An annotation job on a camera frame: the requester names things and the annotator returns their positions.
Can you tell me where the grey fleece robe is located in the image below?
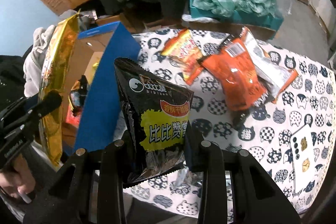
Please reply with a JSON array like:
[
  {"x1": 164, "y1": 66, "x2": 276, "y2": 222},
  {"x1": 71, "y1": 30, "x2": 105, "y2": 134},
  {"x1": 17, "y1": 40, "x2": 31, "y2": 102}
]
[{"x1": 23, "y1": 25, "x2": 61, "y2": 96}]

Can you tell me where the dark orange-print snack packet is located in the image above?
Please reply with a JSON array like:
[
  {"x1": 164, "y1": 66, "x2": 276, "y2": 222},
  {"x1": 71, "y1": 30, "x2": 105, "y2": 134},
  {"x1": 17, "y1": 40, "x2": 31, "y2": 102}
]
[{"x1": 69, "y1": 75, "x2": 89, "y2": 115}]

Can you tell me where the white smartphone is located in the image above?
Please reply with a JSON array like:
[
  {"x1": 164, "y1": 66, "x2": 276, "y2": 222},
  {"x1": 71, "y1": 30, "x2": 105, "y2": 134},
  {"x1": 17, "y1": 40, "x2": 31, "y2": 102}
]
[{"x1": 290, "y1": 123, "x2": 324, "y2": 194}]

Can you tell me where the black yellow-label snack packet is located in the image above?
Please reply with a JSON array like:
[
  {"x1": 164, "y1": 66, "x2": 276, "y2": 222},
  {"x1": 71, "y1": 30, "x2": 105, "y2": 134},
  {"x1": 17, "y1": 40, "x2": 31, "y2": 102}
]
[{"x1": 114, "y1": 57, "x2": 195, "y2": 191}]

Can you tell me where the blue-edged cardboard box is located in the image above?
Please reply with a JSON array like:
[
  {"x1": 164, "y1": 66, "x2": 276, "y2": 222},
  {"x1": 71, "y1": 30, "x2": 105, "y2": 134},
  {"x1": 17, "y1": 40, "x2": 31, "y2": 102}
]
[{"x1": 62, "y1": 21, "x2": 141, "y2": 157}]

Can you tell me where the teal box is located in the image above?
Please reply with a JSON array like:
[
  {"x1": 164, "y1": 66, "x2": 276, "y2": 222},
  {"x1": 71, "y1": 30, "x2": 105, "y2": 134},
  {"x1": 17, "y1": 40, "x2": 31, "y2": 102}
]
[{"x1": 190, "y1": 0, "x2": 284, "y2": 31}]

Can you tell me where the red yellow snack packet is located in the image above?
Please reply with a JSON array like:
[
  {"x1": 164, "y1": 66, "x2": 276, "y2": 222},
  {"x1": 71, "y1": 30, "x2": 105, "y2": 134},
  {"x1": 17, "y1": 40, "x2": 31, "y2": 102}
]
[{"x1": 161, "y1": 28, "x2": 206, "y2": 86}]

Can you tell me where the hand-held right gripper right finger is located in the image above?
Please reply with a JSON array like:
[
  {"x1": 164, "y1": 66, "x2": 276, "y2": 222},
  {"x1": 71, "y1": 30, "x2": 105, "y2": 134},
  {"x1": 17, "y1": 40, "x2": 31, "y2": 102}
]
[{"x1": 183, "y1": 128, "x2": 302, "y2": 224}]

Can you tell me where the dark cloth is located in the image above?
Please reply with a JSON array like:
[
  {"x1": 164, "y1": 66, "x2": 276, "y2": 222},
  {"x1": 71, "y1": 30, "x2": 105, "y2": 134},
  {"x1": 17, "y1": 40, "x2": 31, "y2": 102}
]
[{"x1": 0, "y1": 55, "x2": 30, "y2": 109}]

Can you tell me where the silver orange snack packet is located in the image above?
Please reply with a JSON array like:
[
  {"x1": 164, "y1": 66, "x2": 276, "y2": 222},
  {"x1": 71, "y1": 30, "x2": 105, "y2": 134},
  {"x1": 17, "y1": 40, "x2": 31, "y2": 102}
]
[{"x1": 241, "y1": 27, "x2": 299, "y2": 102}]

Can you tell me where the long gold noodle packet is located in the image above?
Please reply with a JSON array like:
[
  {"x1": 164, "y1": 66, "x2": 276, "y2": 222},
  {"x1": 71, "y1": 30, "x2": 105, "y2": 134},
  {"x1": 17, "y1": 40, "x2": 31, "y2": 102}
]
[{"x1": 39, "y1": 10, "x2": 80, "y2": 167}]

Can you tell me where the person's left hand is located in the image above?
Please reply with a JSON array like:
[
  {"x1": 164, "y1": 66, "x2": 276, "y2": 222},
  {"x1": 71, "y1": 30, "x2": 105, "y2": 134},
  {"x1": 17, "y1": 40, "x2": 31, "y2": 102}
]
[{"x1": 0, "y1": 160, "x2": 36, "y2": 205}]

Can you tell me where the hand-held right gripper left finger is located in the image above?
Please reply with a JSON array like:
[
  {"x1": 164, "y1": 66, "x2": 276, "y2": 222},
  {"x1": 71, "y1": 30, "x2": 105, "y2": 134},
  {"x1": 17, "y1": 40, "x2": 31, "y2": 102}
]
[{"x1": 23, "y1": 131, "x2": 133, "y2": 224}]

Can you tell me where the cat print tablecloth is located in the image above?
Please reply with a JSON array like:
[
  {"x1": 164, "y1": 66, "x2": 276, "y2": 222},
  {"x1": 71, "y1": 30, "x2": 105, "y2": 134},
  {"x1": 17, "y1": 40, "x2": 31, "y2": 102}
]
[{"x1": 113, "y1": 27, "x2": 335, "y2": 214}]

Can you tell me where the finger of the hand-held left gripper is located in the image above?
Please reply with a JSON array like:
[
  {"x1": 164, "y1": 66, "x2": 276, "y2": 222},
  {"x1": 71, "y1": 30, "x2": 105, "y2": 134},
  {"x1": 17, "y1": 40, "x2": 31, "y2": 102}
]
[{"x1": 28, "y1": 91, "x2": 63, "y2": 119}]

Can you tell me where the grey crumpled jacket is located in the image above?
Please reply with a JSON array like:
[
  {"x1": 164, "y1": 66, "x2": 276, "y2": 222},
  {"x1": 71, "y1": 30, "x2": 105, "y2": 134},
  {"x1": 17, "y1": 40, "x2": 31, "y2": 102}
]
[{"x1": 58, "y1": 10, "x2": 98, "y2": 28}]

